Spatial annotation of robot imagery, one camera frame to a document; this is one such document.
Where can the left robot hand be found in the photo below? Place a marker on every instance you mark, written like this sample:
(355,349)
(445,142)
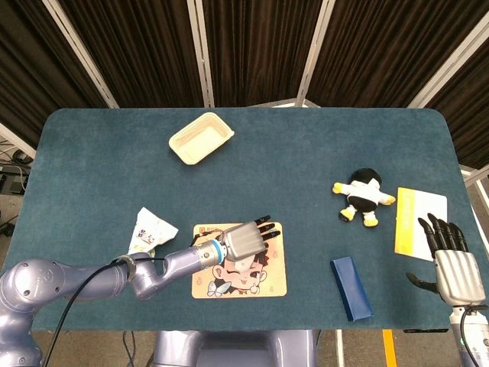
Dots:
(244,241)

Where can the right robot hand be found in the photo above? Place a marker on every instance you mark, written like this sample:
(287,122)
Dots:
(456,271)

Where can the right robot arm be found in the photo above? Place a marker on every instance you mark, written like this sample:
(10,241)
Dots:
(475,336)

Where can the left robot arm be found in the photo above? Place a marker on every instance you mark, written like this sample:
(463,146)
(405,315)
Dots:
(38,283)

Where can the cartoon girl mouse pad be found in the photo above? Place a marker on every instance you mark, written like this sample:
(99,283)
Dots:
(267,275)

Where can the yellow white booklet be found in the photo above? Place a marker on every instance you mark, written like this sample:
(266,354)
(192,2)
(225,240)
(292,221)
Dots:
(409,221)

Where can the crumpled white snack bag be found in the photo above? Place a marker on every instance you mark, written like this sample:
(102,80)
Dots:
(153,229)

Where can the yellow floor tape strip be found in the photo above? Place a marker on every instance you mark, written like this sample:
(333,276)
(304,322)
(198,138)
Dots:
(389,348)

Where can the dark blue flat box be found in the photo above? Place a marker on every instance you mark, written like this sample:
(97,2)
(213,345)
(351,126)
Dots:
(353,290)

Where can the grey robot torso base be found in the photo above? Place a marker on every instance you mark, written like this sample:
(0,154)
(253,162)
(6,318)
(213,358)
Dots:
(229,348)

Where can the beige plastic food container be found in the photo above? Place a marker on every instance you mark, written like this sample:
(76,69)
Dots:
(200,139)

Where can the black white plush penguin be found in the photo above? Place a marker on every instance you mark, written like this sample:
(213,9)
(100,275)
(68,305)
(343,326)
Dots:
(363,195)

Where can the white table leg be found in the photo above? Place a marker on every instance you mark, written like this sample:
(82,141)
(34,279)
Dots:
(339,348)

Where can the dark ribbed partition panel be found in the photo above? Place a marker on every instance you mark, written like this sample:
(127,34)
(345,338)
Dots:
(382,49)
(260,49)
(38,69)
(145,49)
(470,126)

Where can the black power strip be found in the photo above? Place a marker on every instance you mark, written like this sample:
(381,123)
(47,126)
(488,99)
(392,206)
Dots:
(11,179)

